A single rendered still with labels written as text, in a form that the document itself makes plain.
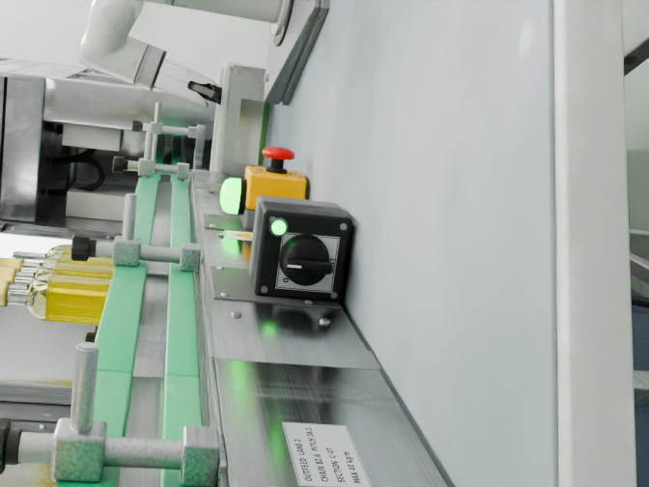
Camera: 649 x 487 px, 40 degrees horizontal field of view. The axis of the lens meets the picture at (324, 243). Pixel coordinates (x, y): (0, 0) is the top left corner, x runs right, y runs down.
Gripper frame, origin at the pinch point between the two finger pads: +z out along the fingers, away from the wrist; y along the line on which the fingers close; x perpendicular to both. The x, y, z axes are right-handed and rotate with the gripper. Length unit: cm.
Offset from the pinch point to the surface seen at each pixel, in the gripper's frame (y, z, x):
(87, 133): -85, -28, -25
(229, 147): 6.2, 0.4, -7.4
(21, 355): 27, -19, -46
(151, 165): 10.4, -10.9, -14.6
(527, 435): 126, 7, -6
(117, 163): 10.5, -16.2, -16.3
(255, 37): -350, 24, 27
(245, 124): 6.1, 1.6, -2.7
